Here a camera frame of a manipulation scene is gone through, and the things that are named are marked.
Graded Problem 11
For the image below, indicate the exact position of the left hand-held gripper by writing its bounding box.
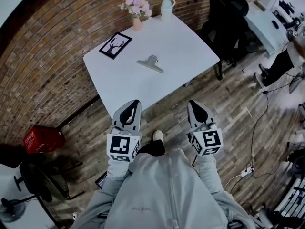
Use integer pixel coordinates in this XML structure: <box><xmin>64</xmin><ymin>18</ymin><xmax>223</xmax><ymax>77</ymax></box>
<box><xmin>106</xmin><ymin>99</ymin><xmax>143</xmax><ymax>163</ymax></box>

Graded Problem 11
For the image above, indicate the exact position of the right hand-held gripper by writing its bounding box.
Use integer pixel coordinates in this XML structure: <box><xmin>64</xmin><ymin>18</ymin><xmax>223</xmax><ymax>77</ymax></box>
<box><xmin>187</xmin><ymin>100</ymin><xmax>224</xmax><ymax>157</ymax></box>

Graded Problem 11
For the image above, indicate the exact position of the silver metal binder clip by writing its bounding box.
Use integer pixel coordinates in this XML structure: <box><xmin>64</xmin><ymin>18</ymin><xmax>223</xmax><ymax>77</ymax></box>
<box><xmin>136</xmin><ymin>54</ymin><xmax>165</xmax><ymax>74</ymax></box>

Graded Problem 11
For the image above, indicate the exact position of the person's left forearm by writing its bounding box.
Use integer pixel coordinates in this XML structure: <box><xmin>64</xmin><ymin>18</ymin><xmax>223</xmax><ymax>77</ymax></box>
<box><xmin>106</xmin><ymin>158</ymin><xmax>131</xmax><ymax>179</ymax></box>

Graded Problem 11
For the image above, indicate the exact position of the person's right forearm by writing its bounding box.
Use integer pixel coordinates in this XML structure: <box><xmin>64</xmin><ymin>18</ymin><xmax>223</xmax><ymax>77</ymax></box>
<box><xmin>196</xmin><ymin>152</ymin><xmax>225</xmax><ymax>193</ymax></box>

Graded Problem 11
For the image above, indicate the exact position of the person's beige shoe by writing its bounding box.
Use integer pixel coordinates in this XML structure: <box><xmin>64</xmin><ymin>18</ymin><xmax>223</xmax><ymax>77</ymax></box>
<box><xmin>152</xmin><ymin>130</ymin><xmax>164</xmax><ymax>142</ymax></box>

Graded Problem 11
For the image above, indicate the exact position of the black tablet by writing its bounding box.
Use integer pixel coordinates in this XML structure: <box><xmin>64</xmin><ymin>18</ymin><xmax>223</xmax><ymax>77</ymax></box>
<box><xmin>94</xmin><ymin>171</ymin><xmax>108</xmax><ymax>190</ymax></box>

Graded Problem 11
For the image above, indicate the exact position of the black framed deer picture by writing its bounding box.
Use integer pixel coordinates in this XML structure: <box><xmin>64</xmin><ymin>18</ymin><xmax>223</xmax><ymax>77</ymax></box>
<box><xmin>99</xmin><ymin>32</ymin><xmax>133</xmax><ymax>60</ymax></box>

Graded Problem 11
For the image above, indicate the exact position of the white power strip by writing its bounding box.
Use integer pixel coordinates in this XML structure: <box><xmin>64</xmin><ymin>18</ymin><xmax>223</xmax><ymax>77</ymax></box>
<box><xmin>241</xmin><ymin>166</ymin><xmax>254</xmax><ymax>177</ymax></box>

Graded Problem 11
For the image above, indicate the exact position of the person's grey hoodie torso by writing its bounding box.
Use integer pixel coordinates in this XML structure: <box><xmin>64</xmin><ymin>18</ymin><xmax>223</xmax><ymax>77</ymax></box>
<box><xmin>73</xmin><ymin>147</ymin><xmax>264</xmax><ymax>229</ymax></box>

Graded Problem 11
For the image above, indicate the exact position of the red plastic crate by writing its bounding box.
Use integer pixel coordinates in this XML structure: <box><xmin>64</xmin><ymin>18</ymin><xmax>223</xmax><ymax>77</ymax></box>
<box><xmin>22</xmin><ymin>125</ymin><xmax>67</xmax><ymax>155</ymax></box>

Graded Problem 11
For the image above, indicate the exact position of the black office chair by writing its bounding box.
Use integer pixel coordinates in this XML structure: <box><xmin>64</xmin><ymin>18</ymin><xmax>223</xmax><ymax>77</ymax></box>
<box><xmin>199</xmin><ymin>0</ymin><xmax>260</xmax><ymax>81</ymax></box>

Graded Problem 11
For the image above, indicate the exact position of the peach vase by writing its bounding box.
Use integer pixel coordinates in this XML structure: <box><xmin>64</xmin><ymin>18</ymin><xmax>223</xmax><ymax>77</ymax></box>
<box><xmin>132</xmin><ymin>18</ymin><xmax>143</xmax><ymax>31</ymax></box>

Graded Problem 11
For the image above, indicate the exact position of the white desk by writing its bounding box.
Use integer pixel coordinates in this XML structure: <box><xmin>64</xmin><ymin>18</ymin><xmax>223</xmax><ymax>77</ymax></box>
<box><xmin>244</xmin><ymin>0</ymin><xmax>305</xmax><ymax>56</ymax></box>

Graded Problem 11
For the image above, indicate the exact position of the pink flower bouquet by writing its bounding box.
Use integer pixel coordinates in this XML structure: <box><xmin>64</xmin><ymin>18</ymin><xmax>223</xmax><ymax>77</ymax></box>
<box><xmin>120</xmin><ymin>0</ymin><xmax>153</xmax><ymax>20</ymax></box>

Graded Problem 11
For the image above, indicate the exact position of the white jug with handle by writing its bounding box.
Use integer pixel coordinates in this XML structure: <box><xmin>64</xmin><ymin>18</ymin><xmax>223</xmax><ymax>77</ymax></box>
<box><xmin>160</xmin><ymin>0</ymin><xmax>177</xmax><ymax>21</ymax></box>

